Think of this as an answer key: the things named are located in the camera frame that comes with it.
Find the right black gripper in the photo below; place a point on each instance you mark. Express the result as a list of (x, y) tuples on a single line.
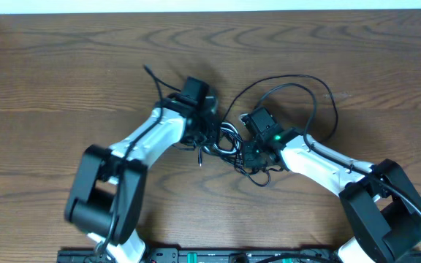
[(248, 159)]

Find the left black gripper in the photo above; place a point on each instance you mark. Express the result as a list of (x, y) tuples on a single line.
[(213, 136)]

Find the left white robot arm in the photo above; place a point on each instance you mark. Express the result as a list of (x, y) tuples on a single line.
[(107, 193)]

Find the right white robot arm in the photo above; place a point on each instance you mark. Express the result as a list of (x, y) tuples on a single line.
[(381, 204)]

